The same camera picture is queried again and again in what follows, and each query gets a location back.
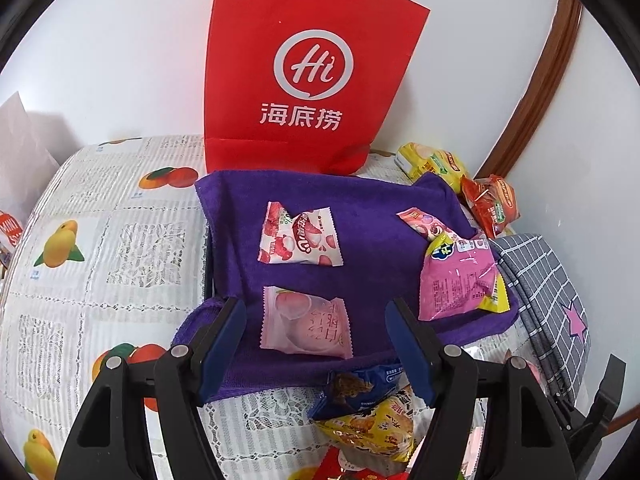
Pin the white pink lychee snack packet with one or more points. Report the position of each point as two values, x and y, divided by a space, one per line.
300 235

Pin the fruit print tablecloth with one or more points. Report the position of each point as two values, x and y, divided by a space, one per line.
125 260

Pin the white plastic bag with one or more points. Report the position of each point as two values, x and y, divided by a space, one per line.
25 160

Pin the blue snack packet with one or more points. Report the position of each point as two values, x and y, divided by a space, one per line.
350 390

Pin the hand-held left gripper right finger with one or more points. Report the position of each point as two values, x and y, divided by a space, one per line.
410 350

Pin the pale pink peach snack packet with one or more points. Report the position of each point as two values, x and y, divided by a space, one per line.
305 325

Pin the red paper bag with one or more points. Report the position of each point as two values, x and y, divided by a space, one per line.
250 35

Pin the grey checked cloth pink star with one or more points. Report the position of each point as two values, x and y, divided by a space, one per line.
540 290

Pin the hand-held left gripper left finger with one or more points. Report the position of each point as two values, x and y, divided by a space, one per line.
225 345

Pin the orange chips bag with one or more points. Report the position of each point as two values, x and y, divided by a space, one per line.
492 205

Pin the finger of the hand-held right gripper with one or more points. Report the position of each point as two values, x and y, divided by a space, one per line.
602 400
564 402

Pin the large pink yellow-edged snack packet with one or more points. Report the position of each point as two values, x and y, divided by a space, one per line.
460 280

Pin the yellow chips bag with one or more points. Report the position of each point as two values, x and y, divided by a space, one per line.
430 160

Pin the purple towel covered tray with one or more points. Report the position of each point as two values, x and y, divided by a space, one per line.
375 260

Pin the small pink snack packet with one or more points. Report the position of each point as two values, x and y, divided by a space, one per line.
532 370

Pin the red snack packet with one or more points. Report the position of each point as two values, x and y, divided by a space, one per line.
345 470

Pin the long pink stick snack packet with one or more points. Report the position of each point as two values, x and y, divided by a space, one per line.
420 220

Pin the wooden door frame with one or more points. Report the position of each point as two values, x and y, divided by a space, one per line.
545 75

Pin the yellow snack packet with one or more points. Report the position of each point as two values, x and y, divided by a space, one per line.
370 427

